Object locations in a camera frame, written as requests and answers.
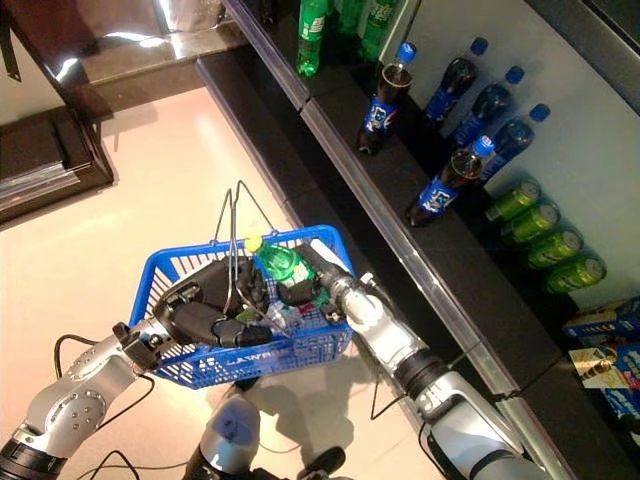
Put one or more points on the black store shelf unit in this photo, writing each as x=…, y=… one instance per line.
x=450, y=280

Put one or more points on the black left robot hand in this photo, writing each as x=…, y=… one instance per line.
x=215, y=300

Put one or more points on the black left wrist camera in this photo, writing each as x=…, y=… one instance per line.
x=135, y=347

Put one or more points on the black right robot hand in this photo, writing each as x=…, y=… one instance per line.
x=312, y=285

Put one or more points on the silver left robot leg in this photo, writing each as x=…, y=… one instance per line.
x=227, y=435

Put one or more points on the green Sprite bottle yellow cap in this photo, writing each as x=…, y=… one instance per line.
x=311, y=35
x=350, y=15
x=379, y=27
x=282, y=262

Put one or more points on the tall blue cookie box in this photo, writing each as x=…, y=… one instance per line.
x=600, y=325

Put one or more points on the blue plastic shopping basket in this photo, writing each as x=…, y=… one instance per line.
x=250, y=362

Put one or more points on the glossy brown counter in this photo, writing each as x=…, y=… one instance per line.
x=125, y=50

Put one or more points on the beige wafer roll box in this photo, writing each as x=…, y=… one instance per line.
x=597, y=367

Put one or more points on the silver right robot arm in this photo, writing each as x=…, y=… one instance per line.
x=425, y=380

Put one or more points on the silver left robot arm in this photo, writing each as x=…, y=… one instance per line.
x=75, y=395

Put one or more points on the clear water bottle red cap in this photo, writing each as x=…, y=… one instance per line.
x=287, y=315

